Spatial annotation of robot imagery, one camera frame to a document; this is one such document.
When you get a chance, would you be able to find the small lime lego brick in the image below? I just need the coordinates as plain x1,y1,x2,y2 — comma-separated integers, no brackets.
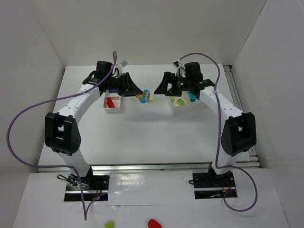
176,99,186,106

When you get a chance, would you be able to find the teal lime yellow lego cluster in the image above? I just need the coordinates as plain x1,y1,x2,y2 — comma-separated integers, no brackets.
135,89,155,104

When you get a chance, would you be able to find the long teal lego brick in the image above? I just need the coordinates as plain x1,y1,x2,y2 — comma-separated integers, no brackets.
187,91,197,100

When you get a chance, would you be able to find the red lego brick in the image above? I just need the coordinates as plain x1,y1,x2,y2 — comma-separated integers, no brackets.
106,97,115,108

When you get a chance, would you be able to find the purple lego brick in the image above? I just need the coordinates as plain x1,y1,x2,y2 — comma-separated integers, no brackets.
109,89,118,93

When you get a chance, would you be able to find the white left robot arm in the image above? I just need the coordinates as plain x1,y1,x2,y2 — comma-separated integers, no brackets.
45,61,142,184

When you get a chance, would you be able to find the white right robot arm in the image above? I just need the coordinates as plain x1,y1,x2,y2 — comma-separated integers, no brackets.
154,61,257,187

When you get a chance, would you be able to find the white right sorting tray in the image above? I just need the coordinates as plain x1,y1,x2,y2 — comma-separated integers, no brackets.
166,91,206,115

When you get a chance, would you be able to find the white sorting tray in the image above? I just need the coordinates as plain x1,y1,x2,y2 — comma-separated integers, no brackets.
166,91,206,115
103,92,122,114

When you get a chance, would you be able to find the white left sorting tray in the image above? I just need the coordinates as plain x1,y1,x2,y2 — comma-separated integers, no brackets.
103,92,122,114

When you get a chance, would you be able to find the red piece on front ledge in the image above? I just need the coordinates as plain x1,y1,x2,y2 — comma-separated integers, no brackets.
148,219,162,228

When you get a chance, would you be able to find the lime lego on front ledge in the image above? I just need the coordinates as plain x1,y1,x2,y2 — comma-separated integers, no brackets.
104,221,114,228

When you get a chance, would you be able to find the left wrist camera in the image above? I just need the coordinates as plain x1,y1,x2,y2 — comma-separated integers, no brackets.
119,60,128,68

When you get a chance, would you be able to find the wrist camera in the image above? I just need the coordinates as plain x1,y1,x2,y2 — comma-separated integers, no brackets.
119,60,128,68
173,59,184,69

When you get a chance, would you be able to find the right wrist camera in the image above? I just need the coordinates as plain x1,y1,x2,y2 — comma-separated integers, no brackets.
173,59,184,69

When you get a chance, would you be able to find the aluminium side rail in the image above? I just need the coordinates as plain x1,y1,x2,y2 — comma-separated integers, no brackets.
223,65,259,162

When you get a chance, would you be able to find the aluminium front rail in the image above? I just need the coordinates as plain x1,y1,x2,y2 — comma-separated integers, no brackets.
38,161,261,172

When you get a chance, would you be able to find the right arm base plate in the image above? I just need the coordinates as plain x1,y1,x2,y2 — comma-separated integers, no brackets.
188,172,238,200

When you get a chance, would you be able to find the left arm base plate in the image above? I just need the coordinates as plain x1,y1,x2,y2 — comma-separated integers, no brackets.
57,174,110,202

